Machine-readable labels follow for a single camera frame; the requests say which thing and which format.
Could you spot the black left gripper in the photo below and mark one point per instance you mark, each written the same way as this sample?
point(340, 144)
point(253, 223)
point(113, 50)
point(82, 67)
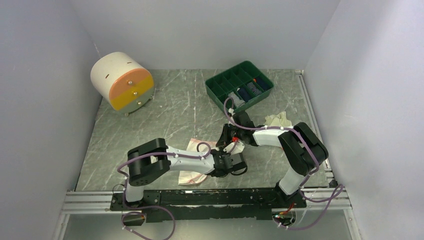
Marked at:
point(226, 154)

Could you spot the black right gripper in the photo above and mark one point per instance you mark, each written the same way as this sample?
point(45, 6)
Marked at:
point(224, 136)

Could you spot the white pink-trimmed underwear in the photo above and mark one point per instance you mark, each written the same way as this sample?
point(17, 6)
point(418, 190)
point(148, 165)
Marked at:
point(193, 174)

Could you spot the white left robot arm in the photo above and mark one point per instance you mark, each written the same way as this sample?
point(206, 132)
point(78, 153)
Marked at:
point(149, 161)

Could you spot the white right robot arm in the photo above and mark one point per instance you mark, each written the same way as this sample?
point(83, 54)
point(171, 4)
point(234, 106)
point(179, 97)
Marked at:
point(303, 149)

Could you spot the grey striped rolled sock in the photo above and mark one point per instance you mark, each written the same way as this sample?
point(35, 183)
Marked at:
point(236, 101)

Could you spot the dark navy rolled sock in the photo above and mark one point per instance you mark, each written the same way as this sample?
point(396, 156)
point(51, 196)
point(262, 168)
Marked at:
point(244, 94)

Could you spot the crumpled cream cloth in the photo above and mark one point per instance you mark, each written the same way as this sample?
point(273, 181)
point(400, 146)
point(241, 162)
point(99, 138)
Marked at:
point(278, 120)

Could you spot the blue striped rolled sock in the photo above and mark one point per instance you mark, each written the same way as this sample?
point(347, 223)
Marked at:
point(254, 89)

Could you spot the green compartment organizer tray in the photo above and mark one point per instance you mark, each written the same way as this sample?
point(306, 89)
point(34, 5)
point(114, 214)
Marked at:
point(220, 85)

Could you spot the navy orange rolled sock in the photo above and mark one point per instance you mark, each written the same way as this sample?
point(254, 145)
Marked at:
point(260, 82)

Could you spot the round white drawer cabinet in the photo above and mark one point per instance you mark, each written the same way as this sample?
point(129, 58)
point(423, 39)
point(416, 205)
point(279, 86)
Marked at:
point(122, 82)

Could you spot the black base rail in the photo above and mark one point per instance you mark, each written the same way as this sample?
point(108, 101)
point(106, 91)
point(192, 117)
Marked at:
point(163, 205)

